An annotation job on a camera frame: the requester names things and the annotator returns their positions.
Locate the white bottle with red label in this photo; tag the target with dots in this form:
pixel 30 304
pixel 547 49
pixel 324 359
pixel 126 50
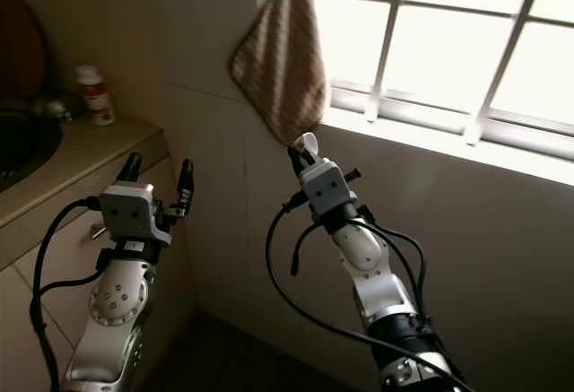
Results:
pixel 96 98

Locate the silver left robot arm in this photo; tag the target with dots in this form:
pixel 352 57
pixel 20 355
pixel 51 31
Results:
pixel 117 302

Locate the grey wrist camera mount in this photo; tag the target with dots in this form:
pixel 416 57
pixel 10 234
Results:
pixel 330 190
pixel 130 214

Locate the round brown cutting board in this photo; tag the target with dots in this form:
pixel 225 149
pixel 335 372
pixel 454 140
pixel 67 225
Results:
pixel 18 47

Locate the brown striped dish cloth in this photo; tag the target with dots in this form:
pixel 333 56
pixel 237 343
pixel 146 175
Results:
pixel 278 60

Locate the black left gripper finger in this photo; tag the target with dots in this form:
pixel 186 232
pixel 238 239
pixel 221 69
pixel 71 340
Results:
pixel 186 179
pixel 130 169

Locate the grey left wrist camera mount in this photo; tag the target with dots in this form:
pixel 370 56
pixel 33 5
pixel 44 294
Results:
pixel 130 214

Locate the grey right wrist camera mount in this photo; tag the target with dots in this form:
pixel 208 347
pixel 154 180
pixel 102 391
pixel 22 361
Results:
pixel 330 190

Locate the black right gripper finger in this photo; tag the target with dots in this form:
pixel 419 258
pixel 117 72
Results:
pixel 295 161
pixel 308 160

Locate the metal faucet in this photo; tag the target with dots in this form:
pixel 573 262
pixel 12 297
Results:
pixel 58 108

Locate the white barred window frame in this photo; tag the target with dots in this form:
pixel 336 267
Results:
pixel 413 116

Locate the cream kitchen cabinet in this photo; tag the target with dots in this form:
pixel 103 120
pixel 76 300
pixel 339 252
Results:
pixel 22 329

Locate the dark steel sink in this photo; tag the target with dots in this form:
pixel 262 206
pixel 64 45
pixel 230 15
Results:
pixel 27 145

